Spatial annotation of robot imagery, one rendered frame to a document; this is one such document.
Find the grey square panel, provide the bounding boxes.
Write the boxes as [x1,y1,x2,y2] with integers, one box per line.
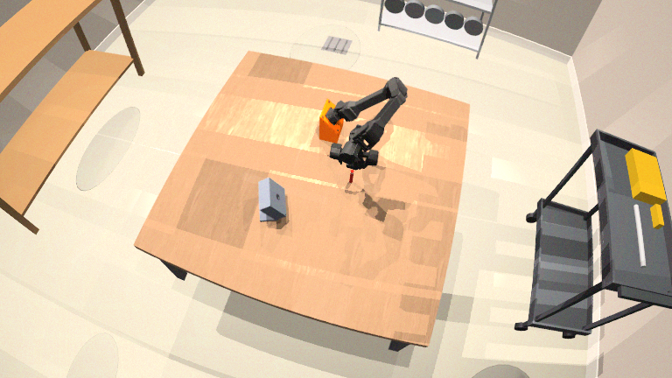
[258,178,286,221]

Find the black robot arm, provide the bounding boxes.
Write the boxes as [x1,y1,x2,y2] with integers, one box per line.
[325,77,408,171]

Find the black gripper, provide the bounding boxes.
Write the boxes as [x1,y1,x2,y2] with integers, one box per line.
[329,143,380,169]

